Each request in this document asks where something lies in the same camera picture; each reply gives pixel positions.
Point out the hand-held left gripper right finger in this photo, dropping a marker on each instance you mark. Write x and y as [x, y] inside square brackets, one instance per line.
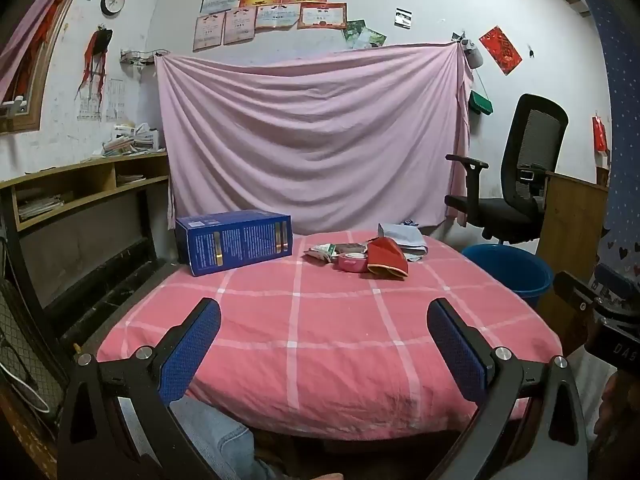
[457, 350]

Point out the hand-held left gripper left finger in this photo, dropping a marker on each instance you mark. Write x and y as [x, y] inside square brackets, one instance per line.
[192, 350]

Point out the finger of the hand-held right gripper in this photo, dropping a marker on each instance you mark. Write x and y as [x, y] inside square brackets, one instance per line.
[615, 280]
[575, 292]

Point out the blue plastic bucket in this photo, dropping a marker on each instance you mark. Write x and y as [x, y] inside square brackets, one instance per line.
[520, 285]

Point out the wooden cabinet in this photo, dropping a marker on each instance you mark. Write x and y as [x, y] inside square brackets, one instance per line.
[570, 220]

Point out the person's jeans leg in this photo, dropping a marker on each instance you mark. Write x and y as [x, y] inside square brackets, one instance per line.
[215, 435]

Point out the blue cardboard box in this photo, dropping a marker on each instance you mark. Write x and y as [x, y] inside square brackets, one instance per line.
[235, 245]

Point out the red pouch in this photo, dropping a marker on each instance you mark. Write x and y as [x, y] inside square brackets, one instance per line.
[387, 257]

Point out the pink checked tablecloth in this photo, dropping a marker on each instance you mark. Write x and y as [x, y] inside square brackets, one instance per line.
[325, 340]

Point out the pink tape roll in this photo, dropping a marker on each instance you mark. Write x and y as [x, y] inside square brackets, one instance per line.
[352, 262]

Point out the dark flat packet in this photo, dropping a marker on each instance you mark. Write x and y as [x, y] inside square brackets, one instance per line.
[350, 248]

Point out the green and white packet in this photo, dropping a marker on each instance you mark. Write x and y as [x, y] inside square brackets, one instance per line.
[320, 252]

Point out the black office chair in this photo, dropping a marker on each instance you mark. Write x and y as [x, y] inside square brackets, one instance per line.
[532, 130]

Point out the blue patterned curtain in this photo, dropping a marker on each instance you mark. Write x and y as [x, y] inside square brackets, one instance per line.
[622, 110]

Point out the papers inside shelf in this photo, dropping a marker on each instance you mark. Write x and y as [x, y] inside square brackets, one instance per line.
[42, 206]

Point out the stack of papers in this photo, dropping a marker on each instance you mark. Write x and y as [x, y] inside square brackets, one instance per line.
[132, 142]

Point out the pink hanging cloth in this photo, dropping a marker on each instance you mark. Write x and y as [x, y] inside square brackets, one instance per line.
[310, 140]

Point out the red tassel ornament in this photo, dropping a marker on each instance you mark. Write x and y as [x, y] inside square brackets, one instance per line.
[95, 45]

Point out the black and white photo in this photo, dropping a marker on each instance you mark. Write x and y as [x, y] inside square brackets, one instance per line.
[403, 18]

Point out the green photo print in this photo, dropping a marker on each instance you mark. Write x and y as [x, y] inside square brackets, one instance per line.
[352, 30]
[372, 37]

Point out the pink window curtain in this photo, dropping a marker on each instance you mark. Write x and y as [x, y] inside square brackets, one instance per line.
[40, 20]

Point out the red wall charm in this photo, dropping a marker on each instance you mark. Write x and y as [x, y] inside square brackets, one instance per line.
[600, 134]

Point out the wooden wall shelf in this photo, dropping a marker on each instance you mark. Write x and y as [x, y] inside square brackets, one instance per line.
[150, 167]

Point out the red wall poster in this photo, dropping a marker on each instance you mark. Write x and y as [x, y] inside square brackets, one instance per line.
[501, 50]

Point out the paper wall calendar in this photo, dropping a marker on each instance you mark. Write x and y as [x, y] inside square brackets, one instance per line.
[102, 102]

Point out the wooden window frame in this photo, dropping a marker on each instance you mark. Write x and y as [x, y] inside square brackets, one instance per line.
[42, 95]

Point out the metal wall rack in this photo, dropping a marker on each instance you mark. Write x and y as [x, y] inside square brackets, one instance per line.
[142, 57]

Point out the group of wall certificates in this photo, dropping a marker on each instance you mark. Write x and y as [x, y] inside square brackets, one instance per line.
[272, 15]

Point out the round wall clock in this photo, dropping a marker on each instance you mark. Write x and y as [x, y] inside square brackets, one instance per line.
[113, 2]

